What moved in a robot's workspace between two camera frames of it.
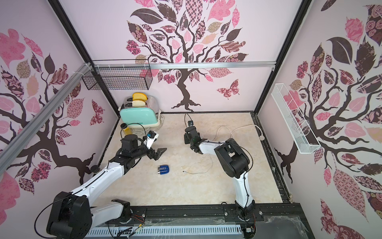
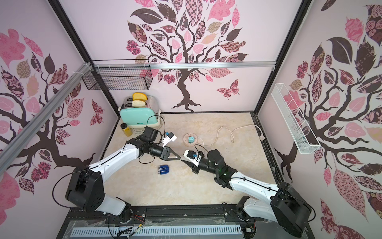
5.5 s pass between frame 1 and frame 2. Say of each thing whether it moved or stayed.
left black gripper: moved
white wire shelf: stayed
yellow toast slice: stayed
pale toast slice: stayed
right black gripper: moved
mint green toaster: stayed
